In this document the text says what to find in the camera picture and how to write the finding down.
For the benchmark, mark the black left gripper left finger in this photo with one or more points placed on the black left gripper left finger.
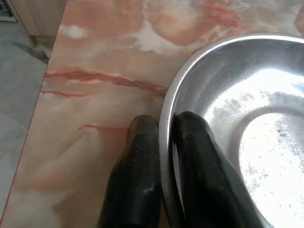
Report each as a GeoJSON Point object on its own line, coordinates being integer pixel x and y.
{"type": "Point", "coordinates": [135, 175]}

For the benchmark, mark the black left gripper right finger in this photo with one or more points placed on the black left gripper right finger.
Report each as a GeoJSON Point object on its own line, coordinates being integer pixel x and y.
{"type": "Point", "coordinates": [204, 180]}

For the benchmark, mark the stainless steel bowl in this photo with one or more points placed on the stainless steel bowl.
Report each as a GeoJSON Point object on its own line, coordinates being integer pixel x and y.
{"type": "Point", "coordinates": [237, 78]}

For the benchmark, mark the light wooden cabinet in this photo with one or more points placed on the light wooden cabinet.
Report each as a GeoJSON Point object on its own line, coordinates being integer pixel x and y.
{"type": "Point", "coordinates": [40, 16]}

